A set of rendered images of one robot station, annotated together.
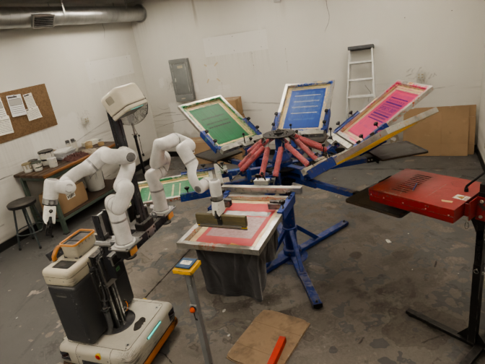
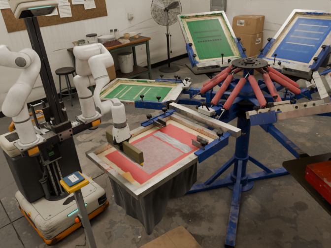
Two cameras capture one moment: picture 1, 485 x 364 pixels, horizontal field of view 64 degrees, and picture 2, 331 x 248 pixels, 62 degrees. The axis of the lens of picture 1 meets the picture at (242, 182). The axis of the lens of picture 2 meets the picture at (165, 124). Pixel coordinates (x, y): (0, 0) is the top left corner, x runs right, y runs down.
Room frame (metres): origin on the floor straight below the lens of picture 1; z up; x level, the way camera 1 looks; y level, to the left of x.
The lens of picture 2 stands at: (1.10, -0.65, 2.03)
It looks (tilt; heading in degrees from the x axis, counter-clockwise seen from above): 29 degrees down; 24
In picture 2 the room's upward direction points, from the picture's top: 4 degrees counter-clockwise
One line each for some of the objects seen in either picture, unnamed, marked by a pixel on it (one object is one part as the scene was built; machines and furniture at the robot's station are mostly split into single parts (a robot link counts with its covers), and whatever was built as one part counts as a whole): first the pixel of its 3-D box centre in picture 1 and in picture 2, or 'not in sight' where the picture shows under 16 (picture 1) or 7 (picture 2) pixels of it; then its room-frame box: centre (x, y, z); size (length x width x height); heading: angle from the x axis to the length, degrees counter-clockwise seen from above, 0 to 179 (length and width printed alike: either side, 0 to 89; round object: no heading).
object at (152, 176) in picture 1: (155, 178); (84, 84); (2.53, 0.58, 1.37); 0.13 x 0.10 x 0.16; 150
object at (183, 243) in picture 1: (239, 219); (157, 147); (2.52, 0.06, 0.97); 0.79 x 0.58 x 0.04; 154
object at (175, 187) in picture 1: (185, 177); (151, 84); (3.40, 0.51, 1.05); 1.08 x 0.61 x 0.23; 94
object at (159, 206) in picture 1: (157, 200); (86, 105); (2.53, 0.60, 1.21); 0.16 x 0.13 x 0.15; 68
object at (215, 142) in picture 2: (286, 206); (212, 147); (2.61, -0.29, 0.98); 0.30 x 0.05 x 0.07; 154
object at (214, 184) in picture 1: (211, 185); (116, 109); (2.31, 0.20, 1.34); 0.15 x 0.10 x 0.11; 60
